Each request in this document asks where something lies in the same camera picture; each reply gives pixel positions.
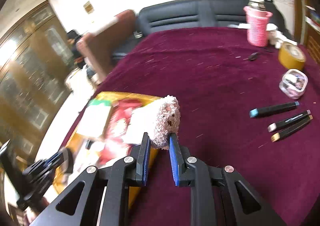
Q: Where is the black marker blue cap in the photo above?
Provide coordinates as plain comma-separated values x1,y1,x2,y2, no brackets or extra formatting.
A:
249,101,299,118

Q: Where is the clear box of clips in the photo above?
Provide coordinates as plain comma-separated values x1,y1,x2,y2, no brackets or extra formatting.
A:
279,69,308,100

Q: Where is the yellow tape roll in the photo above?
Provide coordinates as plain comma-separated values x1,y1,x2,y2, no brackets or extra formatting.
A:
278,42,306,71

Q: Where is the wooden brick-pattern cabinet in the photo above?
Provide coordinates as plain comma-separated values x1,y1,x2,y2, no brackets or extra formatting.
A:
293,0,319,65

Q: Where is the wooden glass wardrobe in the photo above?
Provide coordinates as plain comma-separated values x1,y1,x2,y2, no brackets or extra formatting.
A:
1,1,73,164

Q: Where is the black marker yellow cap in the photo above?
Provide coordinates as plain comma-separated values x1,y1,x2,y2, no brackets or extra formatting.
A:
271,115,313,142

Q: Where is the small wall plaque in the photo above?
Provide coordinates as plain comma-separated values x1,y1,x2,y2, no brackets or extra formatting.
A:
84,1,94,14

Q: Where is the yellow storage tray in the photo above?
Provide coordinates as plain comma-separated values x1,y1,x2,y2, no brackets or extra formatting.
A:
53,92,159,194

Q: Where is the pink plush toy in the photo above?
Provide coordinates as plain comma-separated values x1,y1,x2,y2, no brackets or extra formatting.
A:
148,95,180,150

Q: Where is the white plush toy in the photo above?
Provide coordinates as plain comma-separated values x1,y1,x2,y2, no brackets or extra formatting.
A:
266,23,297,49

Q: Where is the black marker pink cap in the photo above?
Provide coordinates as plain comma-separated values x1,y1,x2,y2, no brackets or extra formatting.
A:
267,110,311,132

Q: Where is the maroon bed blanket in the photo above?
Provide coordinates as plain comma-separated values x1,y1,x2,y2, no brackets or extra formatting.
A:
97,28,319,225

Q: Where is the small black clip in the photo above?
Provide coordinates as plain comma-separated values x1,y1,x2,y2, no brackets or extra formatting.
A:
244,52,260,61

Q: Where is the seated person in black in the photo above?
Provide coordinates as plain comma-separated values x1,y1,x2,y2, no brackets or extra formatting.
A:
67,30,85,69

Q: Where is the brown armchair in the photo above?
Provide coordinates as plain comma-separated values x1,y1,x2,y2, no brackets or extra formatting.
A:
76,9,136,82

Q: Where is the black leather sofa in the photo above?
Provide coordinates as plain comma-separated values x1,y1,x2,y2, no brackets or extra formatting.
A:
111,0,248,65

